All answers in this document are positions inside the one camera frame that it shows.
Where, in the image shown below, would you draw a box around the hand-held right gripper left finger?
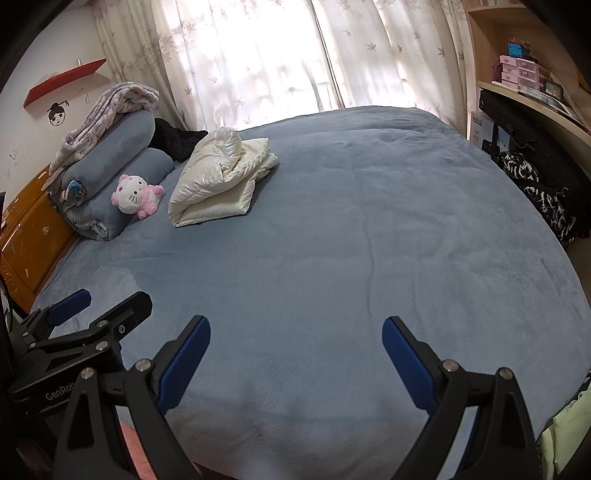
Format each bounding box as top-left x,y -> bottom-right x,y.
52,315 -> 212,480

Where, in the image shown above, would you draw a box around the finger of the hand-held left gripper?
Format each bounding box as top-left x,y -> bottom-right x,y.
28,292 -> 153,365
9,289 -> 92,356

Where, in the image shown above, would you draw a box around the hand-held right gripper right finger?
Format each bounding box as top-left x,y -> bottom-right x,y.
381,316 -> 541,480

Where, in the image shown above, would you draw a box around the white shiny puffer jacket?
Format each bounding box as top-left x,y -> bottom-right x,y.
167,127 -> 280,228

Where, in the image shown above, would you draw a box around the orange wooden headboard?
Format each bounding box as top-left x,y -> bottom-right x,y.
0,171 -> 79,301

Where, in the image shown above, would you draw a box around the rolled grey-blue pillows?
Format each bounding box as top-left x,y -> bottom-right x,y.
58,148 -> 175,241

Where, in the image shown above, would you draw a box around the blue plush bed blanket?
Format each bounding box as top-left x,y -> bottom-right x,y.
30,105 -> 591,476

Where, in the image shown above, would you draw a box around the pink white cat plush toy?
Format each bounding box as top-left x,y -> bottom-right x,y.
111,174 -> 165,220

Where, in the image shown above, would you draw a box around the light green cloth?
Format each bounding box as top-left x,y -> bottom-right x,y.
540,369 -> 591,480

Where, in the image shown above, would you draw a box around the rolled blue blanket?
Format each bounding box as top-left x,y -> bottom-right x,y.
60,110 -> 156,204

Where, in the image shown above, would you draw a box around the black fuzzy cloth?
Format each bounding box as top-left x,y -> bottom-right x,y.
152,117 -> 209,163

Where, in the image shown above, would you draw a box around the floral patterned quilt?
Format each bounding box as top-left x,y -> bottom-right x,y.
48,82 -> 160,178

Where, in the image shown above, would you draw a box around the black white patterned cloth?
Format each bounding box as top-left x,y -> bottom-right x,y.
496,151 -> 578,243

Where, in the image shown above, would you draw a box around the white blue cardboard box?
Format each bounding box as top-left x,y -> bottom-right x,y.
468,111 -> 511,149

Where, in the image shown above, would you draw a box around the black bag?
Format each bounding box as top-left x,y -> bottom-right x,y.
478,89 -> 591,232

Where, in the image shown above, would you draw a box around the white leaf print curtain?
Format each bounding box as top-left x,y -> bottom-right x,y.
92,0 -> 345,134
311,0 -> 469,137

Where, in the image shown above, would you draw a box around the stack of pink boxes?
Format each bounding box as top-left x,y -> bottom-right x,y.
499,55 -> 541,90

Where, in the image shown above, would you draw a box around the light wooden shelf unit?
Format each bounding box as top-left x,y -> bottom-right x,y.
462,0 -> 591,148

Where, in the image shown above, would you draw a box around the cartoon face wall sticker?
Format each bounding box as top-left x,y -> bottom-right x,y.
46,102 -> 70,127

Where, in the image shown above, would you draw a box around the red wall shelf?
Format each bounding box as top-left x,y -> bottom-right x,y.
23,58 -> 108,109

